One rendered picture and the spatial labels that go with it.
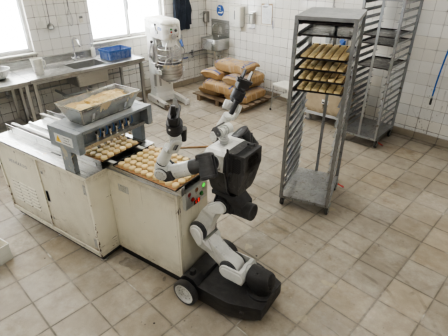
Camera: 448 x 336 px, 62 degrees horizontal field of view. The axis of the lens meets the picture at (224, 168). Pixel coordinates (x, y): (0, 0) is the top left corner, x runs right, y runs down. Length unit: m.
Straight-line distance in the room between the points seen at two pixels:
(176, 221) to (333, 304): 1.30
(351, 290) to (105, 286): 1.89
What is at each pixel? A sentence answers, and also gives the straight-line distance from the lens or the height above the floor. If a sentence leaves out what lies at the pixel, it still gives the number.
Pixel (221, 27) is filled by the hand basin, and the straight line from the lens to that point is 7.49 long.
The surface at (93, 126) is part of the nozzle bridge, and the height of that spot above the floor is 1.18.
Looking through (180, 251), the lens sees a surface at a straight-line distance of 2.79.
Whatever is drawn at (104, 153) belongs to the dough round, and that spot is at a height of 0.92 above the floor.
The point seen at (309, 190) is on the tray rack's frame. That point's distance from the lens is 3.90.
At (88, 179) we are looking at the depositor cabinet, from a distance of 2.86.
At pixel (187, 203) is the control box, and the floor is 0.76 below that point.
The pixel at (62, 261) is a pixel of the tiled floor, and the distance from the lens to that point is 3.49.
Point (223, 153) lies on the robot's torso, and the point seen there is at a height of 1.23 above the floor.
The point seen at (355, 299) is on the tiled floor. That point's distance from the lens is 3.09.
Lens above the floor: 2.21
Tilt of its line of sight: 29 degrees down
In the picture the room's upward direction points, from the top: straight up
